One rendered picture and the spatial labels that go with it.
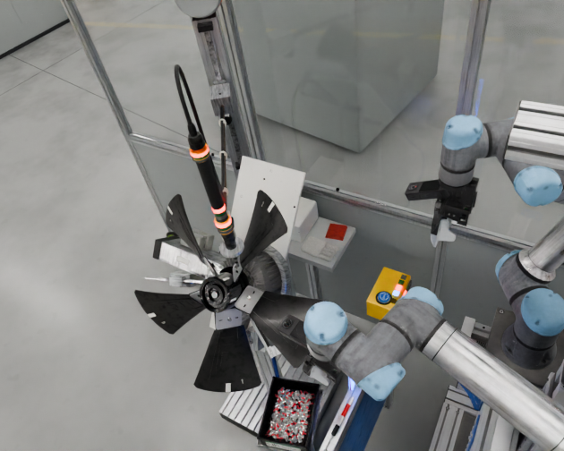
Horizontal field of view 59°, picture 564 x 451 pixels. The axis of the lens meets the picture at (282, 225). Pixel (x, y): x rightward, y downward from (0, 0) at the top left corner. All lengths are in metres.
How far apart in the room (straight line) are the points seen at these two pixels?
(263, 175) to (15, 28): 5.42
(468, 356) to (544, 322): 0.62
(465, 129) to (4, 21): 6.18
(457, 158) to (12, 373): 2.89
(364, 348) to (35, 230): 3.50
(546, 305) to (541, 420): 0.65
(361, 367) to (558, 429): 0.31
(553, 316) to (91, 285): 2.80
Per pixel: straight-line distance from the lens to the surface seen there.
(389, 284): 1.75
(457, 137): 1.10
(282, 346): 1.55
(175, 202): 1.67
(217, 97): 1.78
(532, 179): 1.05
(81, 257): 3.75
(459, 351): 0.92
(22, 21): 6.94
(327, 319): 0.88
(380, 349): 0.89
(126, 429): 2.92
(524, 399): 0.93
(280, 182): 1.75
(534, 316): 1.52
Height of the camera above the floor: 2.50
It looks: 47 degrees down
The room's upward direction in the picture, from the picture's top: 12 degrees counter-clockwise
